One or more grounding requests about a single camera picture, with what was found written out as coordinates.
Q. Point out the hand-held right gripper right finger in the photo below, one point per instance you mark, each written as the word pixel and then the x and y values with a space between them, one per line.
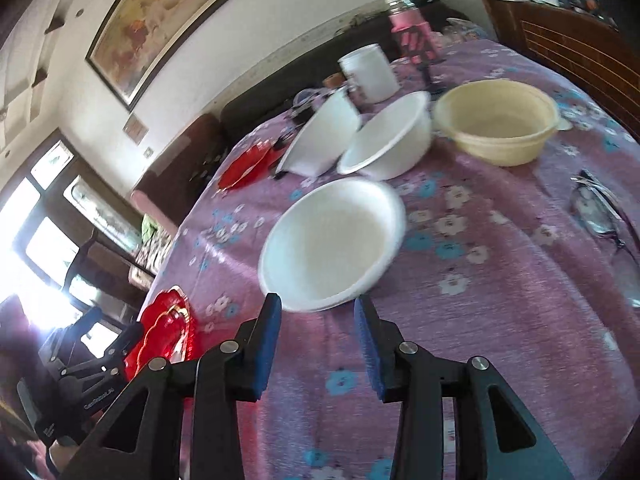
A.
pixel 367 345

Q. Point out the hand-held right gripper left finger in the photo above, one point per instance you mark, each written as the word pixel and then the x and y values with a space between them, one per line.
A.
pixel 269 340

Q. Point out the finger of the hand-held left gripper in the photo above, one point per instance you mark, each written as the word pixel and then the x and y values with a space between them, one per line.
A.
pixel 82 322
pixel 120 342

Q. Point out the red plate with gold rim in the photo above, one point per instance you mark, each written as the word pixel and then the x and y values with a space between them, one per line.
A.
pixel 245 165
pixel 165 320

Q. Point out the large white bowl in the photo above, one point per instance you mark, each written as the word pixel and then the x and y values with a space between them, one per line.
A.
pixel 330 240

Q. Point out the cream plastic bowl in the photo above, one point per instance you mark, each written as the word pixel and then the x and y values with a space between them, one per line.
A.
pixel 495 110

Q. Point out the person's left forearm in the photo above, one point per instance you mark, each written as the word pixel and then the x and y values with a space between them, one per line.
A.
pixel 60 457

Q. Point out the dark wooden chair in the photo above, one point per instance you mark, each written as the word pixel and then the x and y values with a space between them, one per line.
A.
pixel 82 260

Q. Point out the dark framed glass door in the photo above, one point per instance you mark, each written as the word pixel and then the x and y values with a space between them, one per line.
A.
pixel 50 240

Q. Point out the patterned cloth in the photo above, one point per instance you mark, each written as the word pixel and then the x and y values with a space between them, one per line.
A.
pixel 155 250

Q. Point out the pink cushion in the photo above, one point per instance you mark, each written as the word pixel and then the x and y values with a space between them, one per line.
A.
pixel 150 207

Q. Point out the purple floral tablecloth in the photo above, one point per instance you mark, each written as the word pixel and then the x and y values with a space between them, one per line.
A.
pixel 500 285

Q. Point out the brown armchair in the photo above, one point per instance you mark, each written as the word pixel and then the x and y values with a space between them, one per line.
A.
pixel 185 160

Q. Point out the small dark object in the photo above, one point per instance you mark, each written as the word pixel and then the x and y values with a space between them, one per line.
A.
pixel 302 110

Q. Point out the black sofa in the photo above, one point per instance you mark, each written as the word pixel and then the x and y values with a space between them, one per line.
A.
pixel 280 80

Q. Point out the eyeglasses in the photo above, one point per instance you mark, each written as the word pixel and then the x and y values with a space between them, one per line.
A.
pixel 595 215

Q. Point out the small brown jar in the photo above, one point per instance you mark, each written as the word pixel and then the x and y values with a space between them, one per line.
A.
pixel 333 81

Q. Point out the white mug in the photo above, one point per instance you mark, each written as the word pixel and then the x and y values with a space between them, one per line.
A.
pixel 370 72

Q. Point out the framed painting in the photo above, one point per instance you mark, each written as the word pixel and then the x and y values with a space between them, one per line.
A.
pixel 165 25

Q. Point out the pink patterned bottle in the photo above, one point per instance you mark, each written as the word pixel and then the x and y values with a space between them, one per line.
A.
pixel 410 27

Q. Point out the clear plastic bag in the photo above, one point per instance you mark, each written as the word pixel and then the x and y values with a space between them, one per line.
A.
pixel 460 30

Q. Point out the brown wall plate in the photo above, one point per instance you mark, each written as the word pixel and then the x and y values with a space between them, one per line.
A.
pixel 135 128

